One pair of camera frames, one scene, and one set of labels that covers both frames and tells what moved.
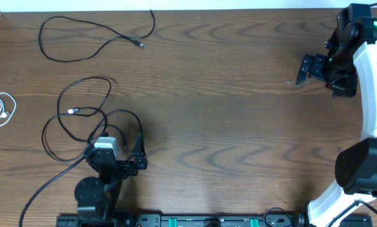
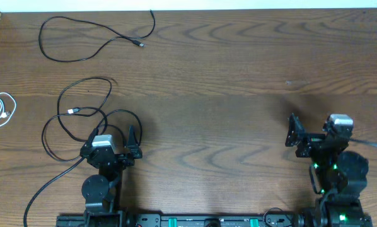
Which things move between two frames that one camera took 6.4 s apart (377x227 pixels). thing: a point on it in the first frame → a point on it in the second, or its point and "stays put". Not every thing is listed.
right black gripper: [345, 88] → [294, 137]
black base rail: [136, 220] stays put
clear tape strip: [297, 82] stays put
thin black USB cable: [130, 38] stays put
